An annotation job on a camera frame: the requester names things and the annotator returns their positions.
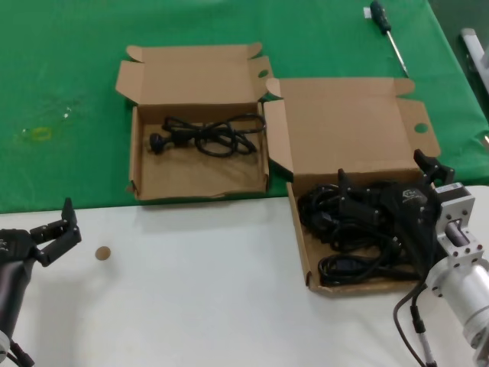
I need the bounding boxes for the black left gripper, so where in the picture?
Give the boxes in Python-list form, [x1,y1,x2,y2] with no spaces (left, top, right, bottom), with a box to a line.
[0,197,83,268]

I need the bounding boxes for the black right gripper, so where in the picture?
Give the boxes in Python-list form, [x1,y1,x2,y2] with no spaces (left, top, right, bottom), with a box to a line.
[338,148,455,278]

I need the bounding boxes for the empty-lid brown cardboard box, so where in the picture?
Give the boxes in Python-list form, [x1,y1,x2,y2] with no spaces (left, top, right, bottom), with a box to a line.
[115,42,275,201]

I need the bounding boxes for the grey metal profile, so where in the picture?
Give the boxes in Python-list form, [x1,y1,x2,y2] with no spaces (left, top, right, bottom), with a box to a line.
[459,28,489,91]

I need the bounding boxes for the green tablecloth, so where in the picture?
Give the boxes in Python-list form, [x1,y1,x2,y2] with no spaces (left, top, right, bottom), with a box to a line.
[0,0,489,214]

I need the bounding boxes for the brown cardboard box of cables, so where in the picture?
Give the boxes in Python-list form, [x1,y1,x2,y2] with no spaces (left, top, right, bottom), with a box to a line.
[262,76,440,295]

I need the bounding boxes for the neatly coiled black power cable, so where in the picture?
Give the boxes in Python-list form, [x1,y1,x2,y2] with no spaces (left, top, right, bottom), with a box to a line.
[318,254,421,287]

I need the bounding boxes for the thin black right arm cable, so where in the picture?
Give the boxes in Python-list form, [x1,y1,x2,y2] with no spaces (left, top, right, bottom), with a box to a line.
[391,281,429,367]

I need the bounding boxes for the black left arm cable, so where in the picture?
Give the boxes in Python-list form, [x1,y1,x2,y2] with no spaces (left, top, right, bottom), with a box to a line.
[5,338,35,367]

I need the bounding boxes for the right arm cable, silver connector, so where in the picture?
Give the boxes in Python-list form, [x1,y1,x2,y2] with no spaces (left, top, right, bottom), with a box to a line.
[409,290,439,367]

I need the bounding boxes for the green-handled screwdriver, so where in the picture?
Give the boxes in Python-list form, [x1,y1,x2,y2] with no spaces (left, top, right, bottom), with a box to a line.
[369,0,410,77]

